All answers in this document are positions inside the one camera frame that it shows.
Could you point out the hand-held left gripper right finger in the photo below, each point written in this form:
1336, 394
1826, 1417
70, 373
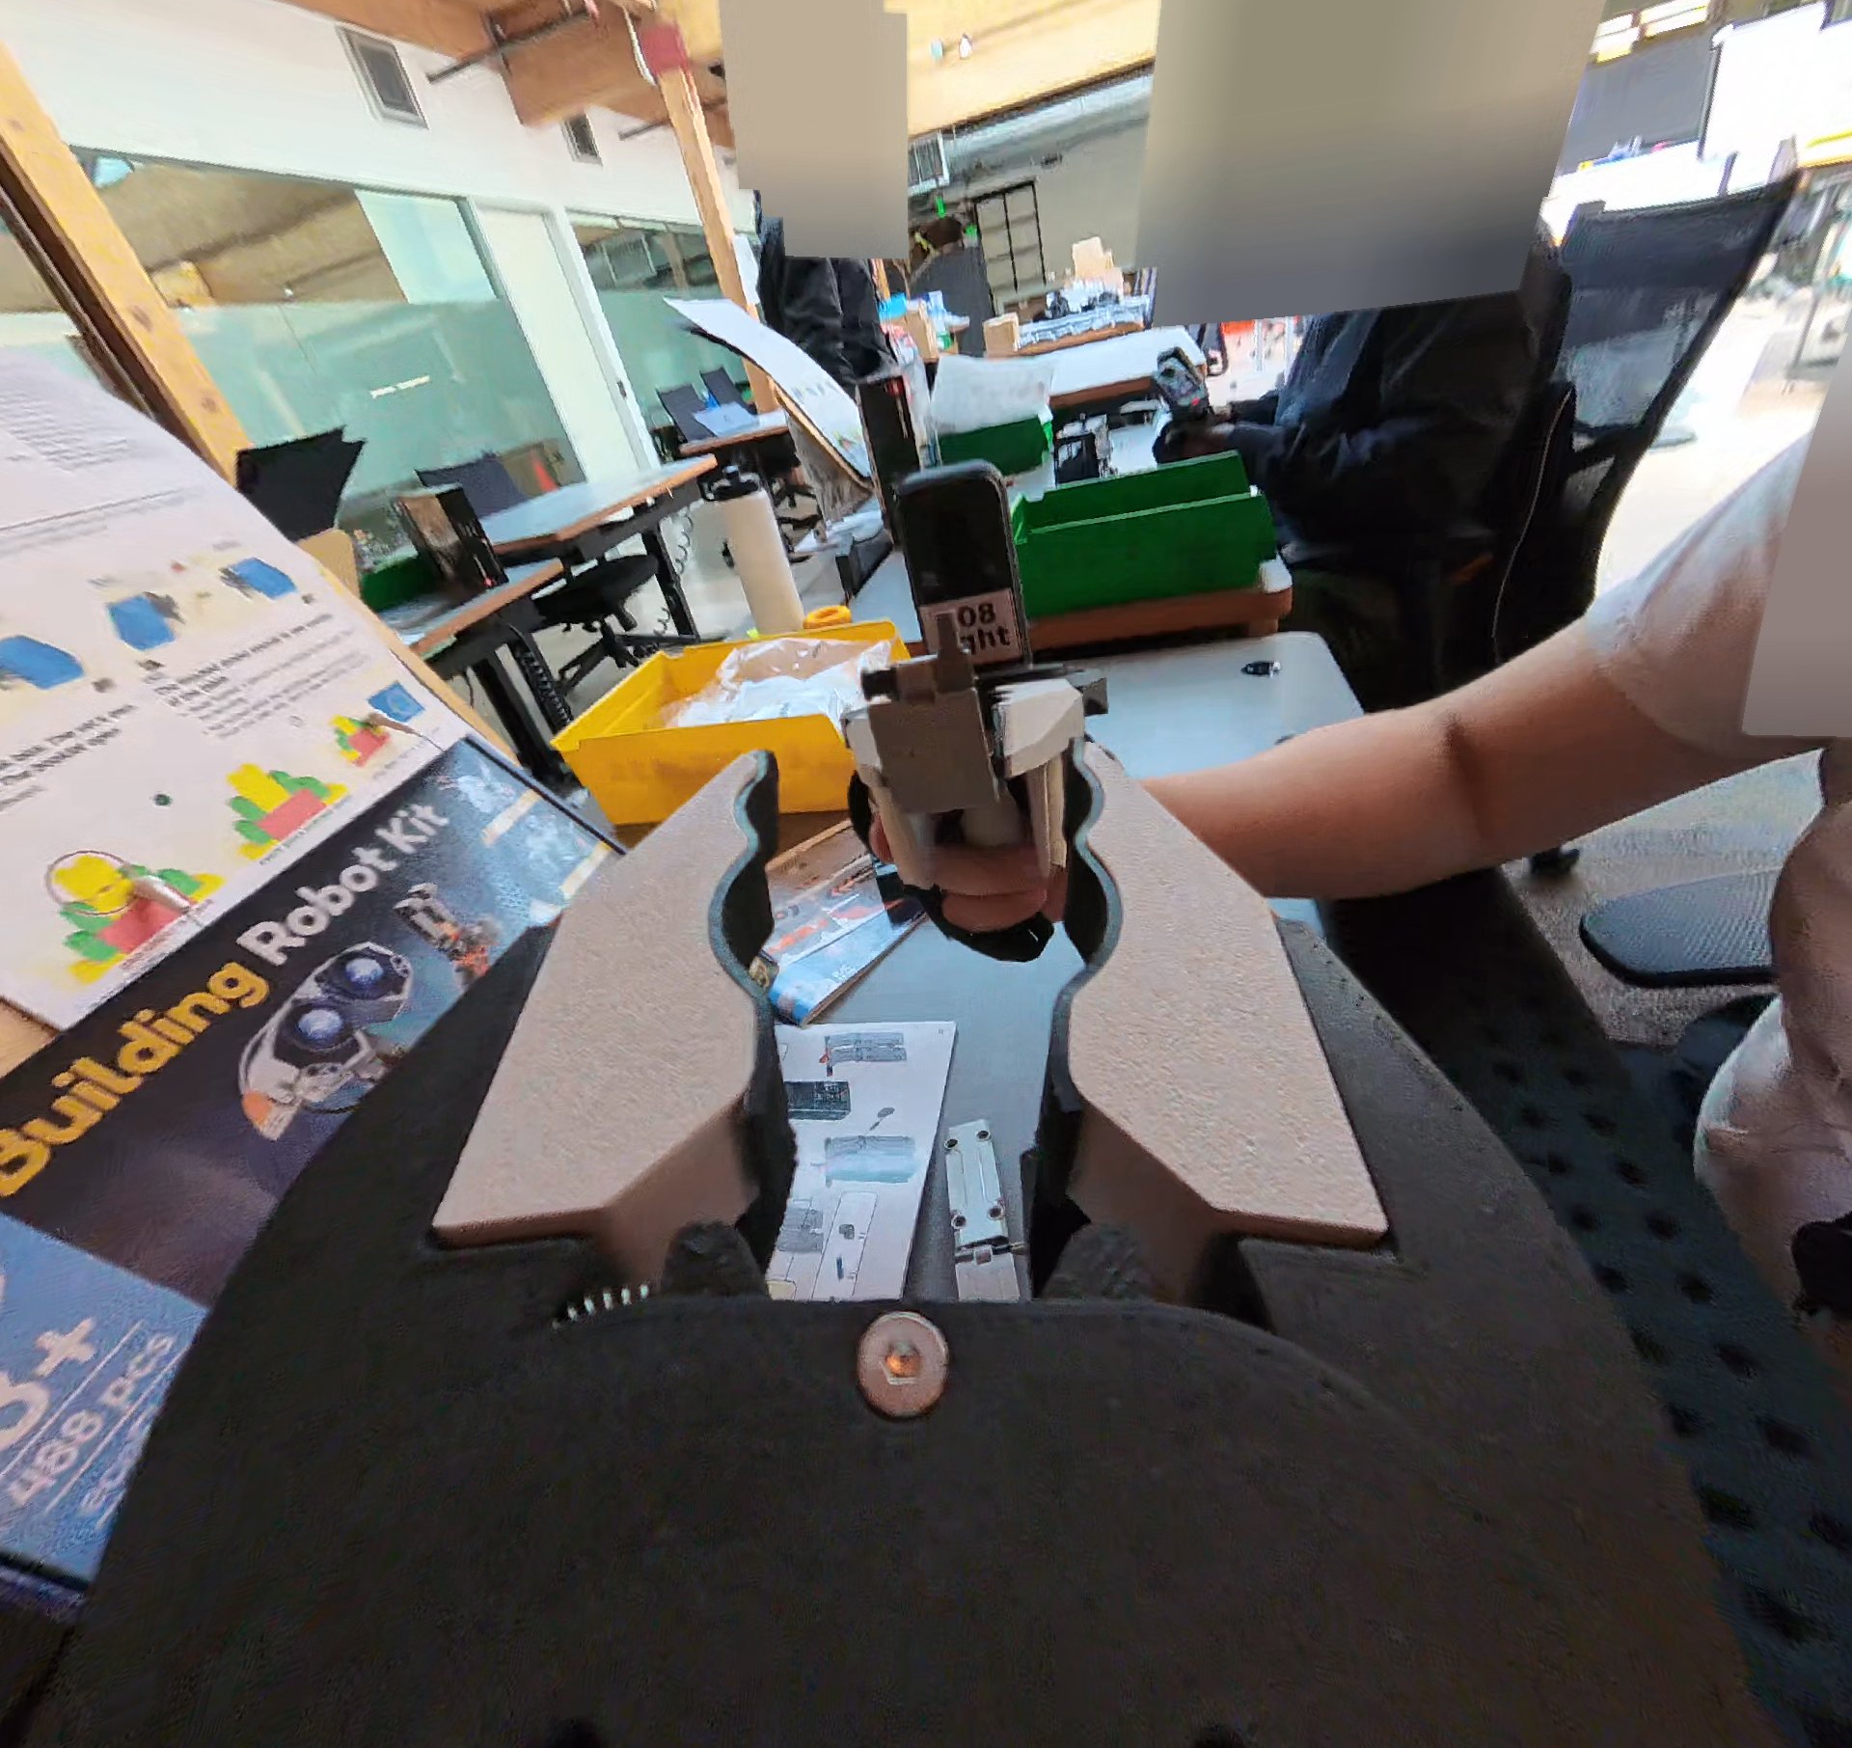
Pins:
1229, 1053

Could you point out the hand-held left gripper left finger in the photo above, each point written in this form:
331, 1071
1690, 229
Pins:
607, 1023

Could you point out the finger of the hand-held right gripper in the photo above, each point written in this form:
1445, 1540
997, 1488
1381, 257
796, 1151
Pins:
1042, 727
873, 765

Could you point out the grey curved panel piece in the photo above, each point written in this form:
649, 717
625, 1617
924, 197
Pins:
985, 1198
941, 750

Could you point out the person's right forearm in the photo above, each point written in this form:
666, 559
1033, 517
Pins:
1374, 793

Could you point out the grey desk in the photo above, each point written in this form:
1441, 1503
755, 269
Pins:
1229, 706

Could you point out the wooden standing desk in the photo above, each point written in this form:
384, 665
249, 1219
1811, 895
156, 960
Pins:
593, 504

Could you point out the person's right hand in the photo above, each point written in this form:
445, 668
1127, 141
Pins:
985, 888

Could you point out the clear plastic bag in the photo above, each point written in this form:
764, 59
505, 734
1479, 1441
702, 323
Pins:
781, 684

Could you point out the colourful instruction booklet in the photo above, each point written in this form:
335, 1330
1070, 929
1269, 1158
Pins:
832, 930

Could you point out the green plastic bin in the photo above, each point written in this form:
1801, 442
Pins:
1144, 548

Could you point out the white water bottle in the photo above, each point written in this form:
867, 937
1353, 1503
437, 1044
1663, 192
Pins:
762, 561

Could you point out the yellow plastic bin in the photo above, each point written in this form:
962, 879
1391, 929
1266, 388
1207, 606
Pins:
651, 765

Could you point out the white poster board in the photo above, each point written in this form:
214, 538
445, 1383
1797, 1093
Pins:
791, 381

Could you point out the white instruction sheet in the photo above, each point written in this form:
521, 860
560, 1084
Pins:
869, 1155

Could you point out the blue robot kit box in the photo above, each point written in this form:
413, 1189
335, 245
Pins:
290, 1053

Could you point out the black dotted floor mat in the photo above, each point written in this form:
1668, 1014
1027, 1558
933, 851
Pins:
1591, 1198

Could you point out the person's pale clothing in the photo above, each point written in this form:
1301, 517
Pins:
1678, 620

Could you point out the printed brick poster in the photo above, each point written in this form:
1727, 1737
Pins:
145, 590

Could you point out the black mesh office chair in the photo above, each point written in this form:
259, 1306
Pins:
1649, 330

